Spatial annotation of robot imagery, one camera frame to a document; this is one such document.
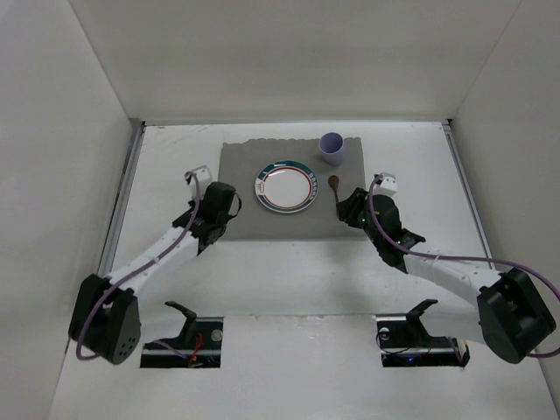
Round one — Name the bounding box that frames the brown wooden spoon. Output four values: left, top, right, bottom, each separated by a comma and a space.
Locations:
328, 175, 340, 216

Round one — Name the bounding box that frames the purple plastic cup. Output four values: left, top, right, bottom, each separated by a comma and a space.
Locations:
318, 132, 345, 166

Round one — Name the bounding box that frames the grey cloth napkin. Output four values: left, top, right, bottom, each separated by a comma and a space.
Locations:
219, 137, 366, 241

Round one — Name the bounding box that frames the white plate with green rim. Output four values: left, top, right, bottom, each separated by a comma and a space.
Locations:
255, 160, 319, 214

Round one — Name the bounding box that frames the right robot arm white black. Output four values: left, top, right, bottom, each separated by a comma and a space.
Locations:
336, 188, 557, 364

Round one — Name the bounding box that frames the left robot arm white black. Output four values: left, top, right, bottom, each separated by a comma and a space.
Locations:
68, 182, 242, 365

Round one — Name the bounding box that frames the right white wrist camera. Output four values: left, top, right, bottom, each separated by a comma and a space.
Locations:
374, 172, 397, 197

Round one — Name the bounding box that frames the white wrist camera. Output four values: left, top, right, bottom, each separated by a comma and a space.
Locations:
185, 165, 214, 196
374, 172, 397, 197

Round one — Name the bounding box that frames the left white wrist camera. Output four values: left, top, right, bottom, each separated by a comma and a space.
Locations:
185, 165, 214, 196

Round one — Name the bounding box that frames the right aluminium table rail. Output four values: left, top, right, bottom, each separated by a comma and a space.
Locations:
441, 120, 492, 257

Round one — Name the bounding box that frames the aluminium table rail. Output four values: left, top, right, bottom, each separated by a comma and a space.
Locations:
88, 118, 146, 276
441, 120, 492, 257

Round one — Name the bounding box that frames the left aluminium table rail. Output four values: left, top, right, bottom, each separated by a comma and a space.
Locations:
88, 118, 146, 276

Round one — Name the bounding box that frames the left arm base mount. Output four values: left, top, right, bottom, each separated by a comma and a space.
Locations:
140, 301, 224, 369

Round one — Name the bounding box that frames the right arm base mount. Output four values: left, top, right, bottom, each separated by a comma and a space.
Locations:
375, 299, 471, 368

